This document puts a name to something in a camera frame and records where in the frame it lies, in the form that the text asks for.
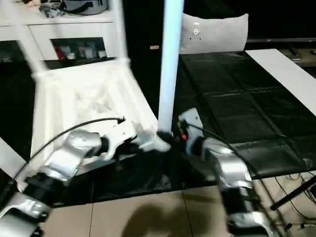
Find white plastic table top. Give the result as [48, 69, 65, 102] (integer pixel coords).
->
[14, 58, 173, 191]

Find white plastic table leg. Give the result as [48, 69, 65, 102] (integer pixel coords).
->
[109, 0, 132, 65]
[6, 9, 48, 75]
[157, 0, 185, 136]
[0, 136, 27, 181]

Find black tangled item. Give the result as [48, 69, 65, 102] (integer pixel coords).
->
[39, 3, 62, 18]

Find black box with gold label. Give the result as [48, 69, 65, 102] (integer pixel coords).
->
[122, 0, 185, 54]

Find small red bottle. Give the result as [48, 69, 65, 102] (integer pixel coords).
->
[54, 43, 64, 60]

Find flat white board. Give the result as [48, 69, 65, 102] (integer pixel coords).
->
[243, 48, 316, 112]

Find thin loose floor cables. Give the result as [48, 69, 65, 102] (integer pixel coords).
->
[273, 172, 316, 228]

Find black metal tube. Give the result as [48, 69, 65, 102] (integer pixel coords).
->
[270, 181, 316, 211]

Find grey printed cushion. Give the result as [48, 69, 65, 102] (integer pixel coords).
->
[178, 12, 250, 55]

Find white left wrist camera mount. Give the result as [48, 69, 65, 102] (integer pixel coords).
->
[102, 120, 138, 160]

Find black work mat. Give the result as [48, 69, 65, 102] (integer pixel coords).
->
[0, 50, 316, 205]

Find black rod red band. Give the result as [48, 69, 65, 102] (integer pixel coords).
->
[246, 38, 316, 43]

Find white cabinet with glass doors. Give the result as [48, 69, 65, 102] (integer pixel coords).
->
[0, 0, 117, 62]

